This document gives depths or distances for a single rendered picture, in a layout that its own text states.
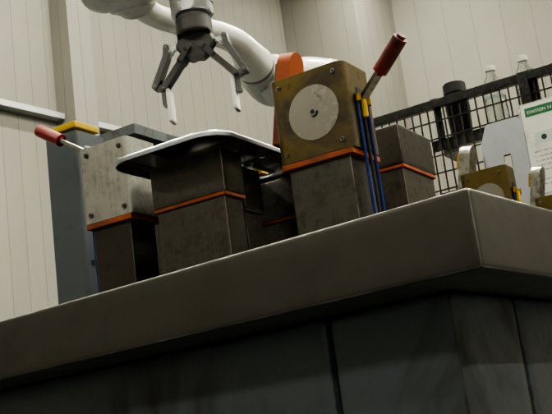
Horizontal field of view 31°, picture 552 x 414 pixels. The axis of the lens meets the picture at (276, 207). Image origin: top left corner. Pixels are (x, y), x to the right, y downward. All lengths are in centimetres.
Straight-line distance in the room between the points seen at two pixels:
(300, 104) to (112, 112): 974
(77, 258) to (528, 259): 118
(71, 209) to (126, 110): 953
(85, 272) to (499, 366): 113
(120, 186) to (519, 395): 97
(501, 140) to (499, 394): 211
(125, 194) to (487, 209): 100
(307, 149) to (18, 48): 920
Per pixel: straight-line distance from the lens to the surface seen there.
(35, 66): 1049
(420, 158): 153
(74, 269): 165
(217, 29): 239
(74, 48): 1055
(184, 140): 130
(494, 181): 189
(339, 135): 127
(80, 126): 171
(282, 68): 136
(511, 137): 265
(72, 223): 166
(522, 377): 60
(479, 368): 55
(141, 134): 176
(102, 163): 150
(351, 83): 130
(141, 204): 147
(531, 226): 55
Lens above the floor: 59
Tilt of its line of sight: 14 degrees up
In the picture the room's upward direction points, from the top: 7 degrees counter-clockwise
